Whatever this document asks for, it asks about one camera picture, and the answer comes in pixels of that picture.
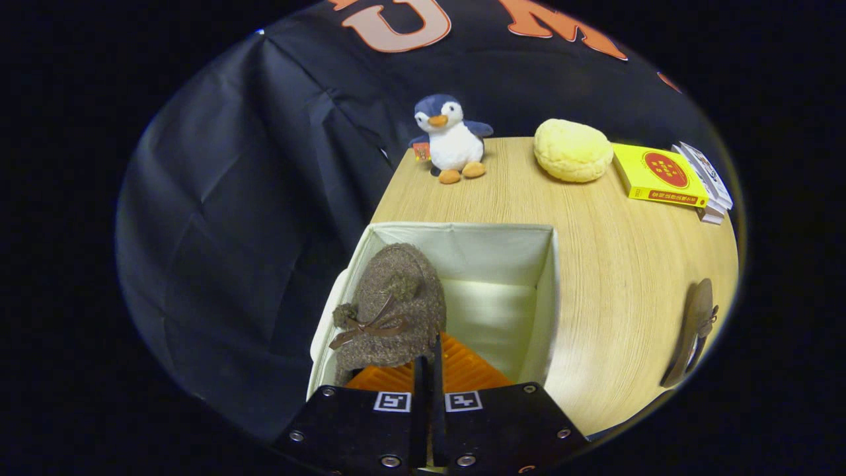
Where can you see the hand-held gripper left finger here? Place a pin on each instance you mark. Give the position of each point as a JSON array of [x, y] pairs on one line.
[[357, 423]]

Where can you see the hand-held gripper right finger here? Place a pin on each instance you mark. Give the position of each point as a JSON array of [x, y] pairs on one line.
[[509, 423]]

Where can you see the beige fabric storage box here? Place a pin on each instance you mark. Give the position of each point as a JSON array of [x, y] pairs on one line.
[[496, 304]]

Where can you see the brown fuzzy shoe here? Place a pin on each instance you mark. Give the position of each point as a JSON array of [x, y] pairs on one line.
[[396, 304], [691, 334]]

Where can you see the black backdrop cloth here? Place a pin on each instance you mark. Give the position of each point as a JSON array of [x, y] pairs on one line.
[[231, 231]]

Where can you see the yellow round plush bun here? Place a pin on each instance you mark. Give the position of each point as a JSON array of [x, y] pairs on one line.
[[572, 151]]

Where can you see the blue white penguin plush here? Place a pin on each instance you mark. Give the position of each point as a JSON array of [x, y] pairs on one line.
[[453, 142]]

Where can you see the plain white book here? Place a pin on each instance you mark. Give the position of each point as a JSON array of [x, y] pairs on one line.
[[710, 215]]

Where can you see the yellow book with red circle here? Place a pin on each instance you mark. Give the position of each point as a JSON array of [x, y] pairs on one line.
[[657, 173]]

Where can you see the white illustrated book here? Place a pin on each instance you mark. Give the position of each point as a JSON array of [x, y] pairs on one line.
[[707, 173]]

